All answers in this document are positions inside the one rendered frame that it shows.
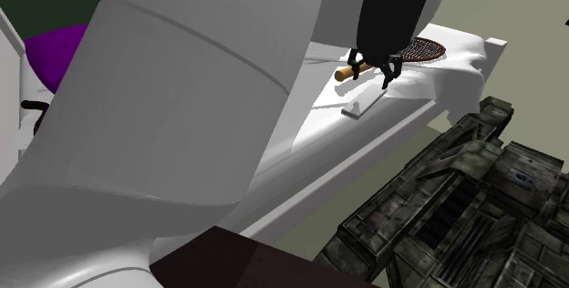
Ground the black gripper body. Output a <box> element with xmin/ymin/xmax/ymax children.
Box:
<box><xmin>357</xmin><ymin>33</ymin><xmax>412</xmax><ymax>68</ymax></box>

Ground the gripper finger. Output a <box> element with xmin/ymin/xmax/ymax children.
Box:
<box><xmin>379</xmin><ymin>54</ymin><xmax>405</xmax><ymax>91</ymax></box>
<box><xmin>347</xmin><ymin>48</ymin><xmax>367</xmax><ymax>81</ymax></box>

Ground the wooden racket with brown netting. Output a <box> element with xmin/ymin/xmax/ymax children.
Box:
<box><xmin>334</xmin><ymin>36</ymin><xmax>448</xmax><ymax>83</ymax></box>

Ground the white flat rectangular box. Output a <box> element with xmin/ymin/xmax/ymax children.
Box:
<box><xmin>340</xmin><ymin>86</ymin><xmax>388</xmax><ymax>121</ymax></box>

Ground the white bed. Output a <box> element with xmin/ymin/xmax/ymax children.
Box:
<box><xmin>149</xmin><ymin>22</ymin><xmax>508</xmax><ymax>263</ymax></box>

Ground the dark green metal crate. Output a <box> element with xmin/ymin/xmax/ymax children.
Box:
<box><xmin>312</xmin><ymin>96</ymin><xmax>569</xmax><ymax>288</ymax></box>

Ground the dark maroon robot stand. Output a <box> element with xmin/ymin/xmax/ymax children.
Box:
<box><xmin>149</xmin><ymin>225</ymin><xmax>380</xmax><ymax>288</ymax></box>

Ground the purple office chair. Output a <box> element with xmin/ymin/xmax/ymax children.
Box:
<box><xmin>19</xmin><ymin>24</ymin><xmax>90</xmax><ymax>137</ymax></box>

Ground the white cabinet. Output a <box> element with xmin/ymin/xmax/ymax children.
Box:
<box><xmin>0</xmin><ymin>6</ymin><xmax>56</xmax><ymax>186</ymax></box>

